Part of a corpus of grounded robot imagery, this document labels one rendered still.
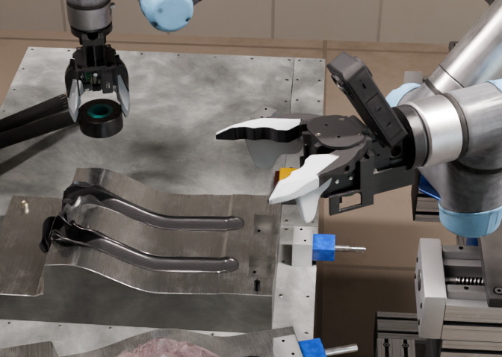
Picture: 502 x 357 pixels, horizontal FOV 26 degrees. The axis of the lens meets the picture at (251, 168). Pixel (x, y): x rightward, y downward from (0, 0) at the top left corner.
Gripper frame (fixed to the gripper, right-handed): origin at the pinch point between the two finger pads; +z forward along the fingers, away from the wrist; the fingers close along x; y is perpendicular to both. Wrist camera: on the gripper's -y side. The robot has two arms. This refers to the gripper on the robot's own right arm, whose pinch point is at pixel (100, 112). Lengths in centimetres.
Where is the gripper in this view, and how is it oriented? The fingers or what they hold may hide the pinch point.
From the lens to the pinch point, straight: 201.3
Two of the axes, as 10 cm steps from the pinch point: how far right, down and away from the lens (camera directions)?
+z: 0.0, 7.9, 6.1
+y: 1.8, 6.0, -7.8
